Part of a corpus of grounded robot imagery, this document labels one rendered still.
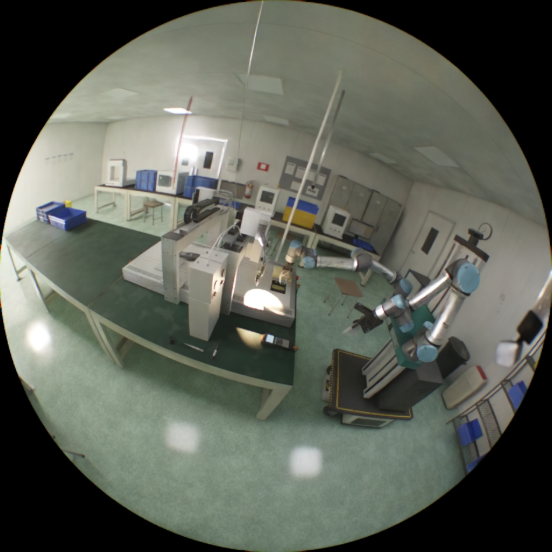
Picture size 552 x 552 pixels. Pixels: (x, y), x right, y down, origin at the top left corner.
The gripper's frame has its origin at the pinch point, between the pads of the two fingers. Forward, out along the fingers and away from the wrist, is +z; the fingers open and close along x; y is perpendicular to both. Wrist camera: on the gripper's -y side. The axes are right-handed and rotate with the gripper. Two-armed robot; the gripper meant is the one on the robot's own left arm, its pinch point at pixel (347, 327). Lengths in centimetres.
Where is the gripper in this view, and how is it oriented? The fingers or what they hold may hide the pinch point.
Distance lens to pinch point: 116.0
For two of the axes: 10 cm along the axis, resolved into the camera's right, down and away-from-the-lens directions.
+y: 5.0, 8.3, -2.6
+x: 6.6, -1.7, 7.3
